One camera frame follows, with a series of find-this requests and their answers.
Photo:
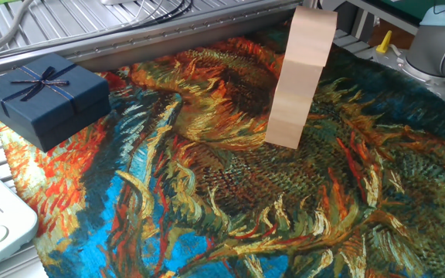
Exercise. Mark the yellow plastic piece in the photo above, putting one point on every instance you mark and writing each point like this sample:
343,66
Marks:
384,45

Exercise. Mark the plain wooden cube block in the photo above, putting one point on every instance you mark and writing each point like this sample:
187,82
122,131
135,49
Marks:
309,36
290,110
297,79
282,136

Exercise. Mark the aluminium frame beam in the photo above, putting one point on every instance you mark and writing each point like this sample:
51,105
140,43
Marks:
308,3

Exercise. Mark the navy gift box with ribbon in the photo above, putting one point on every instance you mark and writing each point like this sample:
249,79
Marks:
52,112

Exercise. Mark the aluminium slotted rail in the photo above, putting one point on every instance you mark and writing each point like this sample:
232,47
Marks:
149,40

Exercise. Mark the sunflower painting print cloth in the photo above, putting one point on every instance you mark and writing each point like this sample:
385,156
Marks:
168,212

